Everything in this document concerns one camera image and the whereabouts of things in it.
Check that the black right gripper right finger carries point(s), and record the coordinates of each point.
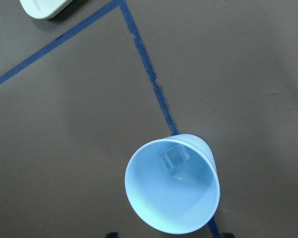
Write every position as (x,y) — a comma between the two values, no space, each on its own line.
(227,235)

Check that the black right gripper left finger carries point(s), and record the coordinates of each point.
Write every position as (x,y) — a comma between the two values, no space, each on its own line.
(112,235)

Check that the clear ice cube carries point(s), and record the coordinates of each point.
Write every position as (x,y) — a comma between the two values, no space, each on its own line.
(175,157)

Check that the light blue plastic cup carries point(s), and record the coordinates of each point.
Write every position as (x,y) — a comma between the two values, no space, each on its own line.
(175,203)

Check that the cream bear serving tray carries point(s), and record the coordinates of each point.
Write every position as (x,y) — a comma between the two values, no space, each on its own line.
(44,9)

